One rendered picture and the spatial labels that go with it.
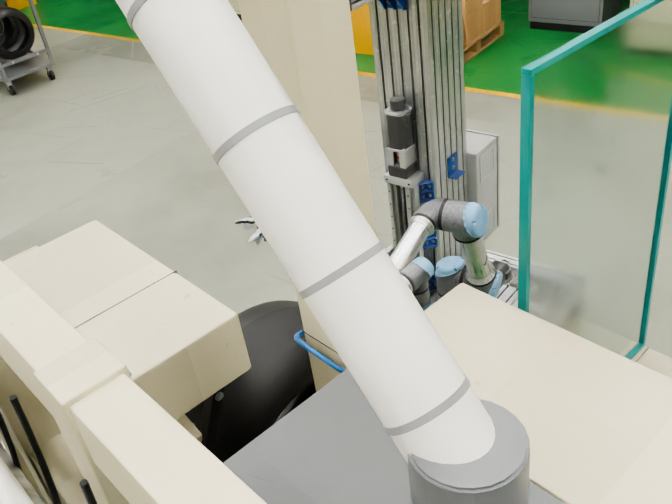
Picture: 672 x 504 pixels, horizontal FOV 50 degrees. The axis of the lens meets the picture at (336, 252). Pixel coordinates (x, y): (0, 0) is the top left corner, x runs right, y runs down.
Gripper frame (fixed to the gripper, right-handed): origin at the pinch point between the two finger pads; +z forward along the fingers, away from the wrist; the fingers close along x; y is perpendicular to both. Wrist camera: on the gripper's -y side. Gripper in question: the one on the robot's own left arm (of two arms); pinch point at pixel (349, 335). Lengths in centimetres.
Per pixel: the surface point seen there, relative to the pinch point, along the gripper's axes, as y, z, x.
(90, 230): 58, 46, -29
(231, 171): 105, 51, 60
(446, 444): 76, 52, 90
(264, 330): 26.6, 27.2, 3.8
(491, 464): 74, 49, 95
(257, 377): 25.3, 37.9, 13.7
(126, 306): 59, 56, 7
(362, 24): -130, -413, -435
